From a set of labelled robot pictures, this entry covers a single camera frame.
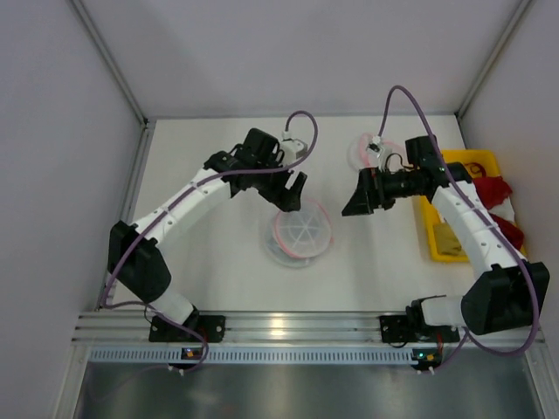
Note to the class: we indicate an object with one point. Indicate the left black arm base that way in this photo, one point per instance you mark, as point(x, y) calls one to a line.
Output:
point(187, 327)

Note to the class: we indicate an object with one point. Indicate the white garment in bin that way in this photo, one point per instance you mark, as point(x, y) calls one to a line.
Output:
point(504, 210)

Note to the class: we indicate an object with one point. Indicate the perforated cable duct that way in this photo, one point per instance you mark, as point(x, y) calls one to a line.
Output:
point(257, 355)

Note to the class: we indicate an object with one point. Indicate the yellow plastic bin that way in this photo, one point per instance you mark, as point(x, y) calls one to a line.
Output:
point(449, 208)

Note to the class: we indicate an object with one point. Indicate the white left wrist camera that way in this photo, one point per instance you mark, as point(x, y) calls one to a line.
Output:
point(292, 150)

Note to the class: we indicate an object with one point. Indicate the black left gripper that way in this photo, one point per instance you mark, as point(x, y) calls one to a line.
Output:
point(276, 188)

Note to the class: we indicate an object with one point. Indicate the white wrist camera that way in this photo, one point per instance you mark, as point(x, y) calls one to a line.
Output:
point(378, 152)
point(292, 150)

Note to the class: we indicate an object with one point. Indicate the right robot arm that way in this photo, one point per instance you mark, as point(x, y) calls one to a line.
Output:
point(507, 292)

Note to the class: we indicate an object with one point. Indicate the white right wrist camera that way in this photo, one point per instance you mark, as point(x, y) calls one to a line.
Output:
point(378, 152)

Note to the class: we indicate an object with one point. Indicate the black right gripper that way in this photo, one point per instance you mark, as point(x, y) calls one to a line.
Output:
point(371, 190)

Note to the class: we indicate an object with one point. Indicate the red garment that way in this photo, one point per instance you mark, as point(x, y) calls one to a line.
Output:
point(494, 194)

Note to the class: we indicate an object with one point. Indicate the aluminium front rail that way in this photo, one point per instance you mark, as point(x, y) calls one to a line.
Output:
point(120, 327)

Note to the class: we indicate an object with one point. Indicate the white pink-trimmed laundry bag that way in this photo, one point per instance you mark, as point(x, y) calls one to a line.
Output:
point(296, 239)
point(358, 156)

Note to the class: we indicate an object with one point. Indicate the gold garment in bin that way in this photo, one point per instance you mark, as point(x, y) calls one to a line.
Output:
point(446, 242)

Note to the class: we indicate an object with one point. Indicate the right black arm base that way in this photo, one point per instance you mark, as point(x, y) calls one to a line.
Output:
point(399, 329)

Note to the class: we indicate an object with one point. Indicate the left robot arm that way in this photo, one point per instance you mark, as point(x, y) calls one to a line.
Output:
point(136, 250)

